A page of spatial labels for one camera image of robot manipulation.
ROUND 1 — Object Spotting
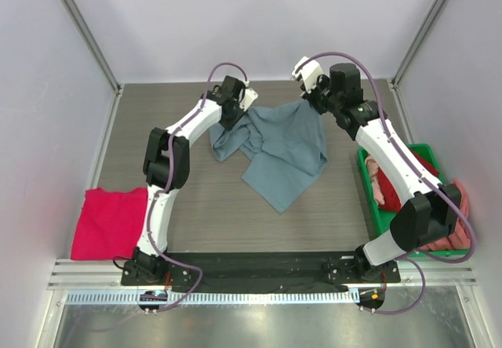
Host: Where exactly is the blue-grey t shirt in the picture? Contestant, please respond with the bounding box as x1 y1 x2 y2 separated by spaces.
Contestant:
209 100 328 213

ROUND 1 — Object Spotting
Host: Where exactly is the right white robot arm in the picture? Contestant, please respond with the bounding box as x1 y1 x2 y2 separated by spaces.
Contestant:
292 57 461 282

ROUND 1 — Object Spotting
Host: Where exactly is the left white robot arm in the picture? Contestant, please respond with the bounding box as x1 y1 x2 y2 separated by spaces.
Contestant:
121 76 258 286

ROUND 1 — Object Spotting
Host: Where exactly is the dark red t shirt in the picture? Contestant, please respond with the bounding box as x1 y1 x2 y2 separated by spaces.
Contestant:
373 150 440 213

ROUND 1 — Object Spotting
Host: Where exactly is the green plastic tray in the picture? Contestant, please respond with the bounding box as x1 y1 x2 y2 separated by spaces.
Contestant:
357 143 471 258

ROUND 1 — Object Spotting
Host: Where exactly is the folded magenta t shirt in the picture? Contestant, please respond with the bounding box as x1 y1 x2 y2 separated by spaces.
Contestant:
70 187 147 261

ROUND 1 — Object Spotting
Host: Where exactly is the salmon pink t shirt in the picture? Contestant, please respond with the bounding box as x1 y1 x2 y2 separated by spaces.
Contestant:
364 155 471 252

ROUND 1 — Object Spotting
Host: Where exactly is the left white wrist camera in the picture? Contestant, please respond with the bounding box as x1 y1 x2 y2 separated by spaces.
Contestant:
238 88 259 111

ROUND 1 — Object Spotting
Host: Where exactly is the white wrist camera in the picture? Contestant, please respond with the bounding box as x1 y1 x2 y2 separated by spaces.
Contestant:
238 88 259 111
291 56 324 92

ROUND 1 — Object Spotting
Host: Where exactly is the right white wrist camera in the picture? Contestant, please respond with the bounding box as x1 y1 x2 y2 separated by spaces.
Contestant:
291 56 324 92

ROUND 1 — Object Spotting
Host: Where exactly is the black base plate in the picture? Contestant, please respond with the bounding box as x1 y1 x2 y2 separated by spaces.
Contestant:
121 249 401 294

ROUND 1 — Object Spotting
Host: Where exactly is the right aluminium frame post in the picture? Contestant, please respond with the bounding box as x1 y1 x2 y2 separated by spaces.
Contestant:
391 0 449 89

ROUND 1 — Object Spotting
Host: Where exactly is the aluminium frame post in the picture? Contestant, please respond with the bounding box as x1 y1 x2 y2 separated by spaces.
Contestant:
61 0 121 95
391 0 449 89

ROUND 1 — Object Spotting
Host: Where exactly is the white slotted cable duct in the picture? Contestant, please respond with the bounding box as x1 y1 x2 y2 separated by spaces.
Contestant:
66 288 359 306

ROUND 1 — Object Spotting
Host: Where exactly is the left aluminium frame post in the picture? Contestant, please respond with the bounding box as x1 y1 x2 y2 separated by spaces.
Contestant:
61 0 121 95

